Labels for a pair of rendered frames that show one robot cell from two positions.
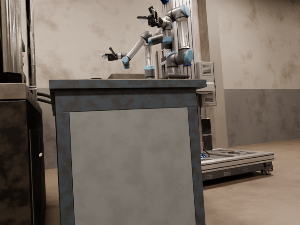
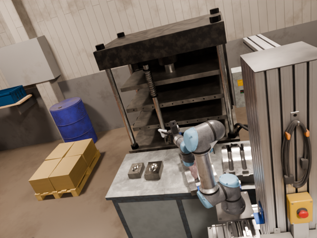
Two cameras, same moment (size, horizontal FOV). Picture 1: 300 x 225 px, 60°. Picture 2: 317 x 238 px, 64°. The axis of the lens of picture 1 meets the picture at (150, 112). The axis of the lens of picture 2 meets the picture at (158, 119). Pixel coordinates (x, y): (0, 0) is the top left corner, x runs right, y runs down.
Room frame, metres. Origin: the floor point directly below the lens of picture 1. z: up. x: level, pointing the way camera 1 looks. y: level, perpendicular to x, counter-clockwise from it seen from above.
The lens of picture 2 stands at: (2.96, -1.38, 2.33)
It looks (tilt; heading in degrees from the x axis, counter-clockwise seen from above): 25 degrees down; 128
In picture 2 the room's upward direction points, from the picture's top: 16 degrees counter-clockwise
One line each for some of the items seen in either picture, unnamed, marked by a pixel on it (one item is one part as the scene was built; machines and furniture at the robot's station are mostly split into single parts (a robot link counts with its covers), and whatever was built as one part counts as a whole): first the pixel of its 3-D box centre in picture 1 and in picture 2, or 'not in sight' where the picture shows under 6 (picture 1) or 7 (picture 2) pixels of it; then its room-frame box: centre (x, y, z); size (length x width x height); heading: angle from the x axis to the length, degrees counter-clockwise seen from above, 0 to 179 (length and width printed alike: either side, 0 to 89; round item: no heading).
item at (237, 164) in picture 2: not in sight; (237, 158); (2.29, 0.45, 0.87); 0.50 x 0.26 x 0.14; 110
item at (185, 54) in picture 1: (182, 35); (205, 167); (2.39, -0.35, 1.41); 0.15 x 0.12 x 0.55; 52
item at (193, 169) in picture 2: not in sight; (198, 165); (1.99, 0.25, 0.90); 0.26 x 0.18 x 0.08; 127
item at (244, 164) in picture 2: not in sight; (235, 155); (2.29, 0.43, 0.92); 0.35 x 0.16 x 0.09; 110
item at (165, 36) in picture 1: (165, 37); (189, 156); (2.19, -0.17, 1.34); 0.11 x 0.08 x 0.11; 52
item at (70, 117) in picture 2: not in sight; (74, 123); (-1.35, 1.43, 0.48); 0.66 x 0.64 x 0.96; 26
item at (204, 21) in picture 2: not in sight; (166, 53); (1.43, 1.07, 1.75); 1.30 x 0.84 x 0.61; 20
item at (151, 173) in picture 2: not in sight; (154, 170); (1.54, 0.15, 0.84); 0.20 x 0.15 x 0.07; 110
